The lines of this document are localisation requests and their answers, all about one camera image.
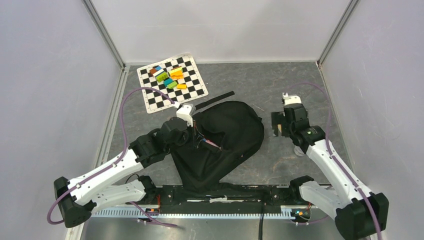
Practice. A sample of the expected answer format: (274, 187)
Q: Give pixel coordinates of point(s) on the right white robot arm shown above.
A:
(357, 211)

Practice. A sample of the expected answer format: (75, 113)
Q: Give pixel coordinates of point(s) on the pink water bottle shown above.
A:
(211, 143)

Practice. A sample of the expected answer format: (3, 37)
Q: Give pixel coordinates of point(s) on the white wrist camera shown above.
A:
(185, 112)
(290, 99)

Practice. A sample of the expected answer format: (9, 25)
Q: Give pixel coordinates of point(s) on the yellow small toy brick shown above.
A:
(181, 86)

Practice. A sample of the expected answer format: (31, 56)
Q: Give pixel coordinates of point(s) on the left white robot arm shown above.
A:
(80, 197)

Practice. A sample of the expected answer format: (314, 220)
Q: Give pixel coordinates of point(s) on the orange toy brick stack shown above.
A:
(176, 73)

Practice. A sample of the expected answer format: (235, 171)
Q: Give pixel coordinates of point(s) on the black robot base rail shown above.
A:
(223, 198)

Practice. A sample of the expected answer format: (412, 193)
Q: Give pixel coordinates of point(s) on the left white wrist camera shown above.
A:
(185, 112)

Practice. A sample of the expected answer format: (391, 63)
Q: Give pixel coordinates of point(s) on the black student backpack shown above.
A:
(232, 125)

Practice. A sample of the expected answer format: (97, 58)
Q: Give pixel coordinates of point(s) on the teal toy brick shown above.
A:
(167, 81)

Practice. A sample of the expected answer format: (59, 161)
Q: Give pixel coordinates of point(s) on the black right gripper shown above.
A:
(277, 118)

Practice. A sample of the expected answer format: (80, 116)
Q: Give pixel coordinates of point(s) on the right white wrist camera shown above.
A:
(290, 99)

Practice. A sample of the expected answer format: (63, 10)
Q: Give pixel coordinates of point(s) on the green toy brick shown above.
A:
(161, 77)

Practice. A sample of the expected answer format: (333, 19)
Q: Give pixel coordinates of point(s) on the light green flat brick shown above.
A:
(172, 85)

